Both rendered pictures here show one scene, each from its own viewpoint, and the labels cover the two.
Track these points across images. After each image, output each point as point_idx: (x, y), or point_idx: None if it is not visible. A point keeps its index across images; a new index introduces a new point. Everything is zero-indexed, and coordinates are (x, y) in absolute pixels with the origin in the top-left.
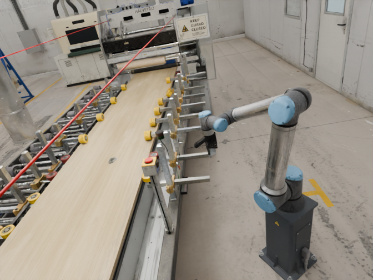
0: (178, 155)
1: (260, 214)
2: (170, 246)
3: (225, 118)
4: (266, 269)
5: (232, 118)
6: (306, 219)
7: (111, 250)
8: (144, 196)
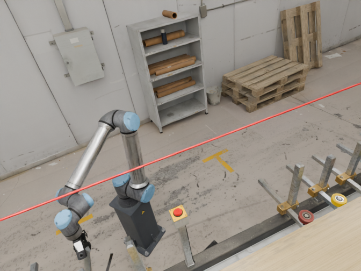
0: (108, 264)
1: (101, 268)
2: (206, 252)
3: (78, 194)
4: (158, 248)
5: (77, 192)
6: None
7: (251, 262)
8: None
